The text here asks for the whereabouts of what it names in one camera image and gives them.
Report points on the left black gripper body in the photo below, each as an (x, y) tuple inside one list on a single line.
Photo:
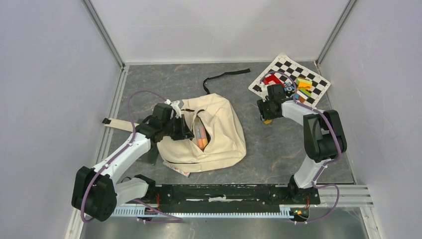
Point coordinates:
[(173, 128)]

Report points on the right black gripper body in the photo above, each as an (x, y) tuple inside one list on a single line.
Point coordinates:
[(265, 109)]

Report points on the grey orange highlighter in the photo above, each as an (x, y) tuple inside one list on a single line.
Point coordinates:
[(199, 141)]

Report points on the light orange highlighter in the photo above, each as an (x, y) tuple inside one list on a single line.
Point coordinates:
[(204, 138)]

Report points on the cream canvas backpack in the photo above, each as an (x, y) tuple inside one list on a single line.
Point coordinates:
[(226, 145)]

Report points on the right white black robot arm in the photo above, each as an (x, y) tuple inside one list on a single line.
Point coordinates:
[(324, 139)]

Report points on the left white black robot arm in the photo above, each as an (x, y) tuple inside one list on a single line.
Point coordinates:
[(97, 190)]

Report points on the blue owl toy figure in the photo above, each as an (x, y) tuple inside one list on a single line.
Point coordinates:
[(289, 88)]

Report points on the red toy block house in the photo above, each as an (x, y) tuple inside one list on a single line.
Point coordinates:
[(271, 80)]

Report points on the blue orange toy block stack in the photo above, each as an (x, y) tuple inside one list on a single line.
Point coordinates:
[(301, 97)]

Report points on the black dark book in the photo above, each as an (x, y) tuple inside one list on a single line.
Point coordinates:
[(151, 156)]

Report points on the green orange toy block stack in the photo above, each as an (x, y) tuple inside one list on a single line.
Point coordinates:
[(304, 85)]

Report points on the floral cover book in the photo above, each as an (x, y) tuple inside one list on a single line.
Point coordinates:
[(186, 174)]

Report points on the black white checkerboard mat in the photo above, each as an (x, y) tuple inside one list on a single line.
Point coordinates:
[(288, 70)]

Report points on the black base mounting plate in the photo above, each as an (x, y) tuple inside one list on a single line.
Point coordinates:
[(227, 198)]

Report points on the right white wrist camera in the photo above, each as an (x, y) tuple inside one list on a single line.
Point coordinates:
[(263, 88)]

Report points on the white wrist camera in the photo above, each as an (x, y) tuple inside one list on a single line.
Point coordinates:
[(263, 88), (177, 106)]

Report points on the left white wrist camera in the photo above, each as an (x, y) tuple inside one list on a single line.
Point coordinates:
[(177, 106)]

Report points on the white slotted cable duct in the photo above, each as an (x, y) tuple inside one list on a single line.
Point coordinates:
[(140, 211)]

